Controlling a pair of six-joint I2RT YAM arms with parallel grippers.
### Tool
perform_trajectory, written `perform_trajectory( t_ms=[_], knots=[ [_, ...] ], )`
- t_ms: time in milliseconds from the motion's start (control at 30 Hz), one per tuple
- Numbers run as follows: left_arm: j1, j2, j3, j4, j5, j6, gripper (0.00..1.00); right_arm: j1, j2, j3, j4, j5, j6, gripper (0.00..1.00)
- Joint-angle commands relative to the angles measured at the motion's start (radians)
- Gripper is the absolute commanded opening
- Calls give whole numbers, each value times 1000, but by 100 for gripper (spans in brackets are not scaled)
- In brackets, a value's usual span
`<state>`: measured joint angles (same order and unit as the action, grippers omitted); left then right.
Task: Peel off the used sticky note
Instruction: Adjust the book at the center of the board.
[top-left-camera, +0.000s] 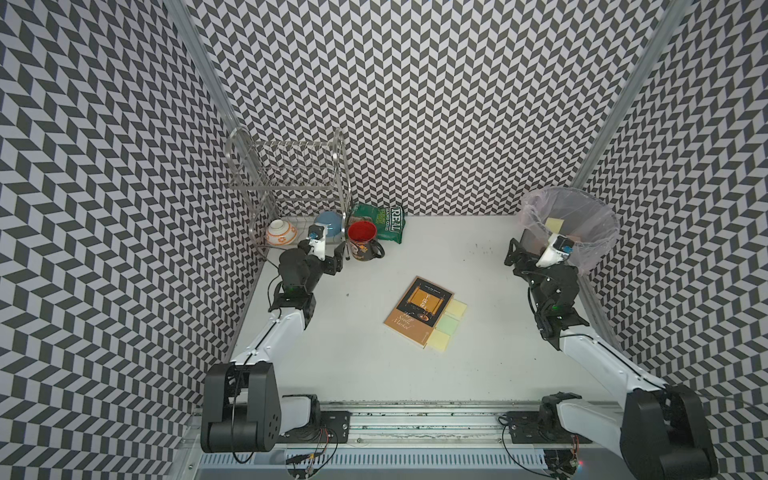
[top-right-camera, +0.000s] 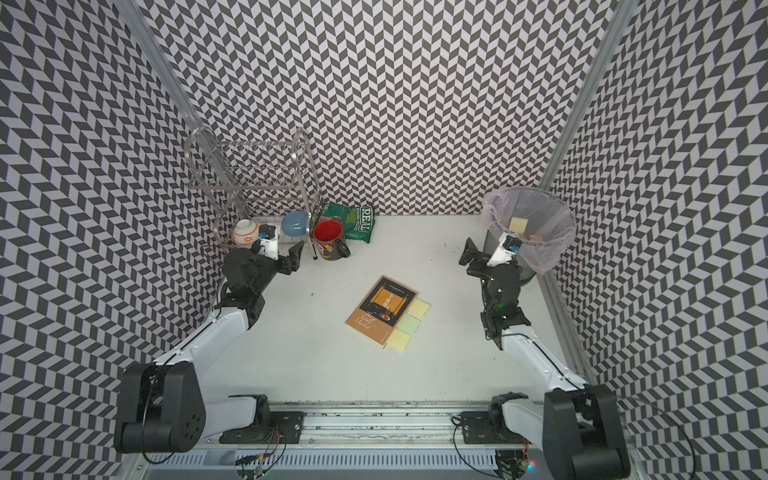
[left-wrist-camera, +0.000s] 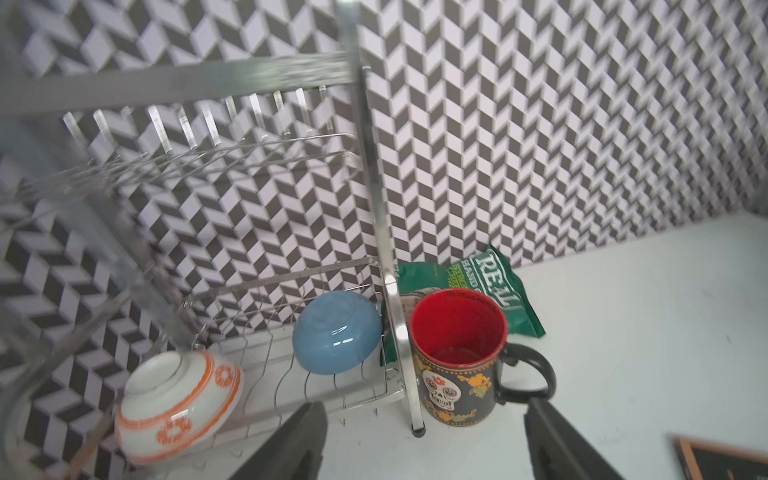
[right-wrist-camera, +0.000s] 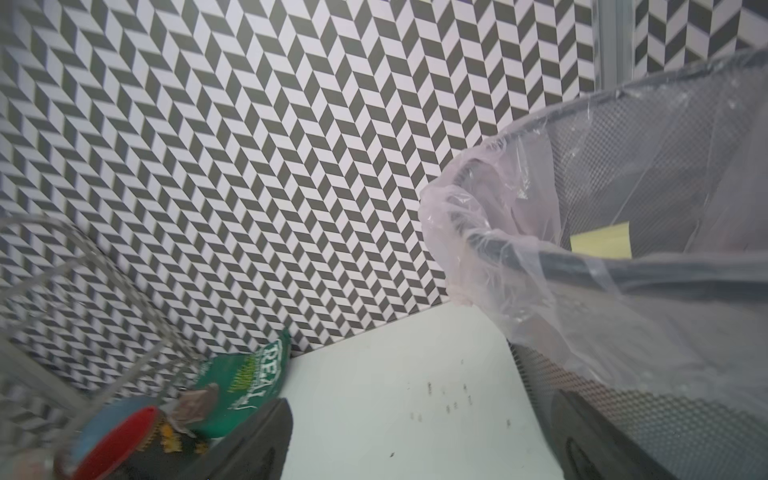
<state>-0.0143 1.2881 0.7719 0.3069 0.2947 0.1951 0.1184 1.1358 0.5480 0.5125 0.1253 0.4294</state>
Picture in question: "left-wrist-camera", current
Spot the silver wire dish rack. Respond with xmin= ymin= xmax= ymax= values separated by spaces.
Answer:
xmin=1 ymin=1 xmax=449 ymax=479

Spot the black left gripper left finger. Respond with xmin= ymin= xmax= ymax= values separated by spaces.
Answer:
xmin=230 ymin=402 xmax=328 ymax=480

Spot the white orange patterned bowl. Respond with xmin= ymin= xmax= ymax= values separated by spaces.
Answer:
xmin=114 ymin=350 xmax=245 ymax=466

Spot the blue ceramic bowl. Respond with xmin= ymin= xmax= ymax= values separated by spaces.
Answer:
xmin=292 ymin=291 xmax=383 ymax=375

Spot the brown black scroll book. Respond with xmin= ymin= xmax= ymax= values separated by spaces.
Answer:
xmin=674 ymin=437 xmax=767 ymax=480

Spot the green snack bag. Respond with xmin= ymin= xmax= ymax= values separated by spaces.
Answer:
xmin=397 ymin=246 xmax=546 ymax=338

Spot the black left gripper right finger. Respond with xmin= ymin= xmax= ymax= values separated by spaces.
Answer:
xmin=524 ymin=399 xmax=622 ymax=480

